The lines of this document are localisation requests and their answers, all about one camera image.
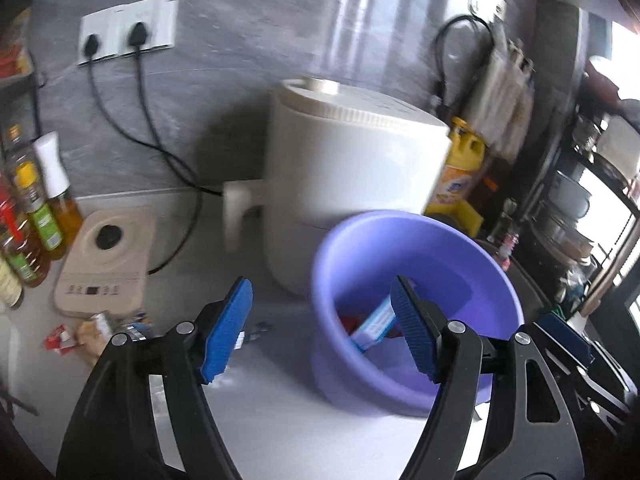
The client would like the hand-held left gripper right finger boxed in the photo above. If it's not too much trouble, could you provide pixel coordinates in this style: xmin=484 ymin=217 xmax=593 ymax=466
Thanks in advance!
xmin=390 ymin=274 xmax=586 ymax=480

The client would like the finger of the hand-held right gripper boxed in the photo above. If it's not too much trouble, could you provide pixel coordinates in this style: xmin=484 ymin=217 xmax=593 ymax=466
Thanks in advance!
xmin=537 ymin=310 xmax=597 ymax=368
xmin=542 ymin=352 xmax=633 ymax=436

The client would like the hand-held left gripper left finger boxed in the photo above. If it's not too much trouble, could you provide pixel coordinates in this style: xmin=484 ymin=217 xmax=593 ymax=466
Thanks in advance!
xmin=56 ymin=276 xmax=254 ymax=480

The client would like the blue medicine box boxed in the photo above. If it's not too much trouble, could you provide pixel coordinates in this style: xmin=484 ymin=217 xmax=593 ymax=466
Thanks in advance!
xmin=348 ymin=305 xmax=401 ymax=353

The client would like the purple plastic bucket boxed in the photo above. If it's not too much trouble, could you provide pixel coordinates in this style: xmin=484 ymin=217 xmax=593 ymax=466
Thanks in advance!
xmin=310 ymin=210 xmax=526 ymax=418

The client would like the red and white wrapper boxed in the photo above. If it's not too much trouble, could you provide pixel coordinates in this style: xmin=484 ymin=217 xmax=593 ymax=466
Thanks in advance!
xmin=44 ymin=325 xmax=76 ymax=357

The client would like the steel sink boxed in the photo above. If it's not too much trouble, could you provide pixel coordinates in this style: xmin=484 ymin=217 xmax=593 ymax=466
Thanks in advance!
xmin=475 ymin=240 xmax=566 ymax=321

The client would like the faucet with pink filter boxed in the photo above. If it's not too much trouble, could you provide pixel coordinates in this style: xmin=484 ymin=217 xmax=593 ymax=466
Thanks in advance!
xmin=492 ymin=197 xmax=521 ymax=271

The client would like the beige induction cooker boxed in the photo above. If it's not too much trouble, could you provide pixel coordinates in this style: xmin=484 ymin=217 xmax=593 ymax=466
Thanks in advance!
xmin=52 ymin=206 xmax=158 ymax=318

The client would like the steel pot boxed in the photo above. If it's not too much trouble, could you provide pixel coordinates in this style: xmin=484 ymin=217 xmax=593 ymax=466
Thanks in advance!
xmin=552 ymin=170 xmax=593 ymax=218

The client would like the yellow detergent bottle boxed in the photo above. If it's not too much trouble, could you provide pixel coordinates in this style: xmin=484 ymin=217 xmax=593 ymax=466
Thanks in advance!
xmin=425 ymin=116 xmax=488 ymax=216

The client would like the black dish rack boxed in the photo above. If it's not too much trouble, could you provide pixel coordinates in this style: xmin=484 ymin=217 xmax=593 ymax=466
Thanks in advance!
xmin=520 ymin=7 xmax=640 ymax=321

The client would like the white air fryer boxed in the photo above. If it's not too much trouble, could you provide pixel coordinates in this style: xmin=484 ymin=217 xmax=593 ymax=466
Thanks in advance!
xmin=222 ymin=76 xmax=453 ymax=293

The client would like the white top oil sprayer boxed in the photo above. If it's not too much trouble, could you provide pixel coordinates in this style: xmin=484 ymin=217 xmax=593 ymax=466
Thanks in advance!
xmin=32 ymin=131 xmax=85 ymax=261

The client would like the green label bottle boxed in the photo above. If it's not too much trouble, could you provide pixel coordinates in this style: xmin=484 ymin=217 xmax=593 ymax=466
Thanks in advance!
xmin=12 ymin=160 xmax=68 ymax=261

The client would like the oil bottle red label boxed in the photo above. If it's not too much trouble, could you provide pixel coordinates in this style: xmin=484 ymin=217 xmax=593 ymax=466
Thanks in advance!
xmin=0 ymin=175 xmax=51 ymax=288

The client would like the hanging chopstick packet bag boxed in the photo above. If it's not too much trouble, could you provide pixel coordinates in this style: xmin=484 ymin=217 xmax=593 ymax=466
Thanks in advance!
xmin=505 ymin=60 xmax=536 ymax=161
xmin=465 ymin=37 xmax=521 ymax=146

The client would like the yellow snack packet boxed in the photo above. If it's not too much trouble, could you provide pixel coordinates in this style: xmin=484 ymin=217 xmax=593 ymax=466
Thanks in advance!
xmin=0 ymin=7 xmax=36 ymax=81

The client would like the hanging black cable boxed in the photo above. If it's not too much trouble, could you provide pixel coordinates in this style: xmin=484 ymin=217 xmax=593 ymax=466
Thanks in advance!
xmin=432 ymin=14 xmax=496 ymax=111

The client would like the black power cable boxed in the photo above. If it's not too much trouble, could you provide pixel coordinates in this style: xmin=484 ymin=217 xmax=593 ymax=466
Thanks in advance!
xmin=82 ymin=34 xmax=226 ymax=197
xmin=127 ymin=21 xmax=203 ymax=275

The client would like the white wall socket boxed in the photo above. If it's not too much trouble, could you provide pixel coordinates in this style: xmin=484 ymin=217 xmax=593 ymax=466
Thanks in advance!
xmin=122 ymin=0 xmax=180 ymax=55
xmin=77 ymin=7 xmax=128 ymax=66

